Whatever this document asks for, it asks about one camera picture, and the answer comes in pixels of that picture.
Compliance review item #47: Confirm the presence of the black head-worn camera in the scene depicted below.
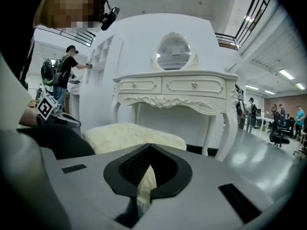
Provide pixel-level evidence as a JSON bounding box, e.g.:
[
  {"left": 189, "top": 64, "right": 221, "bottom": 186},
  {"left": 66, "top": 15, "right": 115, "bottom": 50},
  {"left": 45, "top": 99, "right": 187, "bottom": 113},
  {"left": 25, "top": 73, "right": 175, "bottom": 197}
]
[{"left": 100, "top": 6, "right": 120, "bottom": 31}]

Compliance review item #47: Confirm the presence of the black balcony railing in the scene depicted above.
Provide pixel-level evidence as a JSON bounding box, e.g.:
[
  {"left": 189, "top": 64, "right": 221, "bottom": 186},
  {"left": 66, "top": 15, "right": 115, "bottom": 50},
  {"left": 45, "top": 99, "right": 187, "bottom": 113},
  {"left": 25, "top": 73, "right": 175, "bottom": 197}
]
[
  {"left": 215, "top": 0, "right": 274, "bottom": 51},
  {"left": 33, "top": 25, "right": 96, "bottom": 46}
]

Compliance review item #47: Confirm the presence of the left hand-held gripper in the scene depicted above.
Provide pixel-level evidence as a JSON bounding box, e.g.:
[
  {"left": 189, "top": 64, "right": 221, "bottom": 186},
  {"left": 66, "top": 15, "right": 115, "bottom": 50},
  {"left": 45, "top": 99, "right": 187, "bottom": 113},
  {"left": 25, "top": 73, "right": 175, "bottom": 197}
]
[{"left": 35, "top": 92, "right": 82, "bottom": 129}]

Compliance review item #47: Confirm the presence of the white ornate wooden drawer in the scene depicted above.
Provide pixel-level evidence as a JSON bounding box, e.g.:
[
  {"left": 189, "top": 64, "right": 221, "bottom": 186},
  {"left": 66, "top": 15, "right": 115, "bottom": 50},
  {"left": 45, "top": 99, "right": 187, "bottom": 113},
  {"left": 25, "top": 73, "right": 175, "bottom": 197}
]
[
  {"left": 119, "top": 77, "right": 163, "bottom": 94},
  {"left": 162, "top": 76, "right": 227, "bottom": 99}
]

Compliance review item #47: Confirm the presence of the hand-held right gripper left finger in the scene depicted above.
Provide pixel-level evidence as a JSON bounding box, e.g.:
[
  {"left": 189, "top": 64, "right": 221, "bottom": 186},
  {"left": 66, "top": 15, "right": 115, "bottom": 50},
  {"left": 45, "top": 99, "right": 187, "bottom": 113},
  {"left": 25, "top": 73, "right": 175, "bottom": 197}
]
[{"left": 39, "top": 142, "right": 153, "bottom": 228}]

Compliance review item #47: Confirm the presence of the white cubby shelf unit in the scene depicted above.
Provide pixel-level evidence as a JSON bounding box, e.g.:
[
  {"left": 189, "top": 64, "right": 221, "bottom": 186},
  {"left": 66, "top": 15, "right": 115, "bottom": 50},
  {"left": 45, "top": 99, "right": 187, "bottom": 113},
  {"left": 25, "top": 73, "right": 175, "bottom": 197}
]
[{"left": 85, "top": 34, "right": 124, "bottom": 86}]

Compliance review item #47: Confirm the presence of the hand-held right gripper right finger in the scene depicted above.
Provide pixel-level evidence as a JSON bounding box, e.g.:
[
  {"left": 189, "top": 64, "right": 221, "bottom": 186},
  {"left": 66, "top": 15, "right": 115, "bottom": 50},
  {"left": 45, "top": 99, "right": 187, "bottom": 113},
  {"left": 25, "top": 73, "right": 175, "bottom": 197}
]
[{"left": 133, "top": 142, "right": 274, "bottom": 230}]

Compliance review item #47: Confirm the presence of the cream upholstered stool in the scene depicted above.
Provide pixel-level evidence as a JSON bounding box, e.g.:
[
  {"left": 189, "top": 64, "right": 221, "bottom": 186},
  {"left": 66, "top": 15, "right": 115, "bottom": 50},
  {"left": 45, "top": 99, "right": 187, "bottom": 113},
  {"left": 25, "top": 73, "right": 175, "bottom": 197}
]
[{"left": 83, "top": 123, "right": 187, "bottom": 218}]

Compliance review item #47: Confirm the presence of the black office chair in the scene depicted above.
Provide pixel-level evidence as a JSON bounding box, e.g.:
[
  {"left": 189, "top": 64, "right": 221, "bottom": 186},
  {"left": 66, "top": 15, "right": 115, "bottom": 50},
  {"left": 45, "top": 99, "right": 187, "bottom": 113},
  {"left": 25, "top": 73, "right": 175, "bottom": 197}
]
[{"left": 269, "top": 111, "right": 291, "bottom": 148}]

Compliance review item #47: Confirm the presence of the white ornate dressing table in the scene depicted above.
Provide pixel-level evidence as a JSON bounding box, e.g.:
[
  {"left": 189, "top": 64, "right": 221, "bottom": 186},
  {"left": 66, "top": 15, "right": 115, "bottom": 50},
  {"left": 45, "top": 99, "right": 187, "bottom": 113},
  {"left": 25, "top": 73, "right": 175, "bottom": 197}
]
[{"left": 112, "top": 69, "right": 239, "bottom": 162}]

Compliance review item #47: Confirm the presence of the person's left forearm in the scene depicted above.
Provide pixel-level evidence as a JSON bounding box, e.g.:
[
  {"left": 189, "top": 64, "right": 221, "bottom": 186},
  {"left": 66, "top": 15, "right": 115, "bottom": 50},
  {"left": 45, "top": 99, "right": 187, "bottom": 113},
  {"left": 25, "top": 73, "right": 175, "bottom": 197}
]
[{"left": 19, "top": 106, "right": 40, "bottom": 127}]

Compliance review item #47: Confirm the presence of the person's black printed shirt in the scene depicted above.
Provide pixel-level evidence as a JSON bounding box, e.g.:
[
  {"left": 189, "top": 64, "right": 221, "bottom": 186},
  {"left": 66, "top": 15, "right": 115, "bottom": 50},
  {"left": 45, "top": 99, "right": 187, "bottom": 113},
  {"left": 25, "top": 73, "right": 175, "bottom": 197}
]
[{"left": 0, "top": 0, "right": 48, "bottom": 88}]

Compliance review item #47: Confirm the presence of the oval mirror with carved stand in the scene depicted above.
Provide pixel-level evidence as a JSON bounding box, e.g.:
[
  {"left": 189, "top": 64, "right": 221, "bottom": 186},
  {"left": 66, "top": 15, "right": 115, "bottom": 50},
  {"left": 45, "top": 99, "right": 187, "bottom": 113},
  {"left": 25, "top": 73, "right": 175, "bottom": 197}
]
[{"left": 150, "top": 32, "right": 200, "bottom": 72}]

